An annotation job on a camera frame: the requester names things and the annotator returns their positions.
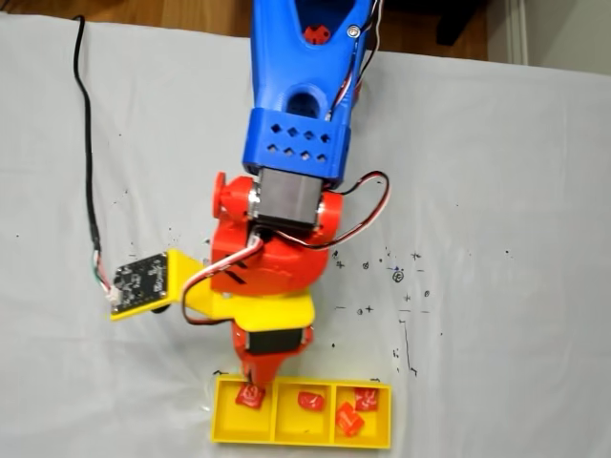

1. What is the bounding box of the red cherry Starburst candy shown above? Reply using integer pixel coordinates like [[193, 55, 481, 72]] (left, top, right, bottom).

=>
[[297, 390, 327, 412], [353, 386, 381, 412], [234, 384, 266, 410]]

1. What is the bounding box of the orange Starburst candy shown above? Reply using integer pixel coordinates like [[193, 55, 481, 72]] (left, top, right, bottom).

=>
[[334, 402, 366, 438]]

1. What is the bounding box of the yellow three-compartment box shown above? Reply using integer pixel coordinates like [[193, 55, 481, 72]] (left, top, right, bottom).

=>
[[209, 374, 393, 450]]

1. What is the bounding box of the white plastic table cover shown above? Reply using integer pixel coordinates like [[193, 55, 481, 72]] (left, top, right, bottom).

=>
[[0, 11, 611, 458]]

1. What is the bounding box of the red white black servo wire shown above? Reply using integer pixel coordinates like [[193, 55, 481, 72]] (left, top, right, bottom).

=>
[[266, 170, 390, 252], [180, 236, 266, 326], [327, 0, 386, 120]]

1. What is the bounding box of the camera board on yellow mount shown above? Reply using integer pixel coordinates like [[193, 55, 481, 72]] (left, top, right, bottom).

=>
[[109, 248, 235, 323]]

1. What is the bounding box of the thick black USB cable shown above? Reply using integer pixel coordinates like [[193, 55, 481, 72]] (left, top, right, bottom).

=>
[[71, 14, 120, 306]]

